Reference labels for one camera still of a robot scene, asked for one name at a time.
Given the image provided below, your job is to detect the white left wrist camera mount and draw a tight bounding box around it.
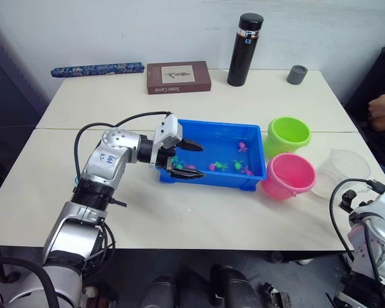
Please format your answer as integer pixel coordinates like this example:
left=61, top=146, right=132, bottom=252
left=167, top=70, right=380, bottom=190
left=149, top=114, right=184, bottom=169

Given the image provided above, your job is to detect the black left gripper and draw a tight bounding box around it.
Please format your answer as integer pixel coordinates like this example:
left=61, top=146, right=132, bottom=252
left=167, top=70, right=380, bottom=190
left=156, top=138, right=207, bottom=181

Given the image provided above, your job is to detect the blue plastic tub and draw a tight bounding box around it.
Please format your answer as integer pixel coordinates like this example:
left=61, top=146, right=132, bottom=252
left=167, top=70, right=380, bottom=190
left=158, top=119, right=268, bottom=193

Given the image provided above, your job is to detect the brown hardcover book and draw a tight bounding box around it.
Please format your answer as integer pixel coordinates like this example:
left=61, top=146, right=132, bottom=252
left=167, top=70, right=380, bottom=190
left=146, top=60, right=213, bottom=96

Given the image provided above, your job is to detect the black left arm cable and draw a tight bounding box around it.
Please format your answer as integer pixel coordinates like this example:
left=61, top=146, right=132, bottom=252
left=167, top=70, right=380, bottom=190
left=74, top=110, right=173, bottom=181

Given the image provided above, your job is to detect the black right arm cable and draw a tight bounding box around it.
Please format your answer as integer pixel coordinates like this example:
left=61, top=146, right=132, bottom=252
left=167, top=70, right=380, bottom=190
left=328, top=178, right=385, bottom=261

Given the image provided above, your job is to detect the blue patterned fabric roll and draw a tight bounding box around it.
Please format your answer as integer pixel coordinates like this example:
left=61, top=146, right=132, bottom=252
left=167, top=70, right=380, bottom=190
left=49, top=62, right=144, bottom=79

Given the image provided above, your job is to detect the black thermos bottle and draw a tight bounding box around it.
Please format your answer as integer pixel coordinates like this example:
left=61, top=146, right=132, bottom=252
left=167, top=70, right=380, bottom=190
left=227, top=12, right=265, bottom=87

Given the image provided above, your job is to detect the clear plastic measuring cup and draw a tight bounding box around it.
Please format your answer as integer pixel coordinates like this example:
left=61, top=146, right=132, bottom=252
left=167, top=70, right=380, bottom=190
left=310, top=148, right=372, bottom=200

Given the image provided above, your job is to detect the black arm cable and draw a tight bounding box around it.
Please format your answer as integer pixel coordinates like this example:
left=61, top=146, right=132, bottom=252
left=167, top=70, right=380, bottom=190
left=74, top=110, right=173, bottom=181
left=328, top=178, right=385, bottom=261

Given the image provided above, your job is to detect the small grey cylindrical cup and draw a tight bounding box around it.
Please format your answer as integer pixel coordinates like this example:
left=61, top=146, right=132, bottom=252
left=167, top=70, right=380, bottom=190
left=286, top=64, right=309, bottom=86

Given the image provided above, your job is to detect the pink plastic bucket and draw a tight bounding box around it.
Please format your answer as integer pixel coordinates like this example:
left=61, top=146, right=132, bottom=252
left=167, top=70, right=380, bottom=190
left=260, top=152, right=318, bottom=201

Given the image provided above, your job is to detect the thick black hose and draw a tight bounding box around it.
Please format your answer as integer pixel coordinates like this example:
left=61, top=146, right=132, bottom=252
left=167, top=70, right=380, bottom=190
left=0, top=256, right=60, bottom=308

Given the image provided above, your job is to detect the green plastic bucket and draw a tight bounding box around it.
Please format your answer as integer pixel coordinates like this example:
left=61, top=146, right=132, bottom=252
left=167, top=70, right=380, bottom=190
left=264, top=116, right=312, bottom=159

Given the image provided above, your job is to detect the dark rounded shape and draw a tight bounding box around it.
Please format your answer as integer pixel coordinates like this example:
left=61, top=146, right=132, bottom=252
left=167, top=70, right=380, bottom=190
left=210, top=264, right=262, bottom=308
left=139, top=274, right=178, bottom=308

